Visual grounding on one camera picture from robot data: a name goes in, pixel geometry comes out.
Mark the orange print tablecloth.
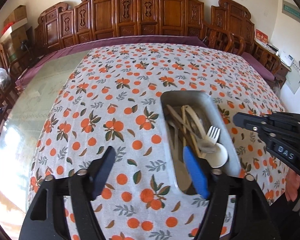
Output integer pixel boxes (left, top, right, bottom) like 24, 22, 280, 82
29, 44, 289, 240

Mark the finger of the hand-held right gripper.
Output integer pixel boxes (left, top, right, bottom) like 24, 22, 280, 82
233, 112, 270, 133

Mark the white device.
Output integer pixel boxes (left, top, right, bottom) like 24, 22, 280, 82
280, 54, 295, 66

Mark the white plastic fork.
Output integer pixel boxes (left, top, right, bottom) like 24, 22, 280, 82
205, 126, 221, 145

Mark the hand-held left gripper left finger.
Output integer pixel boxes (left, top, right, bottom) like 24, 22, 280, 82
19, 145, 115, 240

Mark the white plastic rice paddle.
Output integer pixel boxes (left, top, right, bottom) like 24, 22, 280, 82
182, 106, 228, 168

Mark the metal tray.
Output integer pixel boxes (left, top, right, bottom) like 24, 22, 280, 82
160, 90, 241, 195

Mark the black desk lamp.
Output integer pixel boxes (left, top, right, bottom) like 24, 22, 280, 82
19, 40, 32, 55

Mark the person's right hand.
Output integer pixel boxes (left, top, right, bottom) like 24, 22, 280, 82
285, 171, 300, 202

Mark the white wall panel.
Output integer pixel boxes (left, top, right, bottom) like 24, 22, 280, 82
286, 60, 300, 95

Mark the wooden chopstick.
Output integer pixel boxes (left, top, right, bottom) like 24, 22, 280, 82
182, 107, 201, 156
166, 104, 205, 143

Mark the wooden side table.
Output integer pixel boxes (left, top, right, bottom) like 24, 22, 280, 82
252, 41, 282, 80

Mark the large cardboard box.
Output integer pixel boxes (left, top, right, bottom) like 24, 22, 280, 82
0, 26, 28, 58

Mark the carved wooden bench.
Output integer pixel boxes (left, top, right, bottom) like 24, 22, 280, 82
34, 0, 255, 55

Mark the grey metal spoon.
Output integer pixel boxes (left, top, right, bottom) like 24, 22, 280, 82
168, 120, 192, 180

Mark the green wall sign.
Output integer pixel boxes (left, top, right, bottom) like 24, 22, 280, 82
282, 0, 300, 25

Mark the wooden armchair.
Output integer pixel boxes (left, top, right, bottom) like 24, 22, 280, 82
202, 21, 246, 55

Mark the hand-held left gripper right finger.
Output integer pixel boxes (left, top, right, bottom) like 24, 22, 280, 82
182, 146, 282, 240

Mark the red wall calendar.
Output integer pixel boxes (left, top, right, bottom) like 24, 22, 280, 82
255, 29, 268, 44

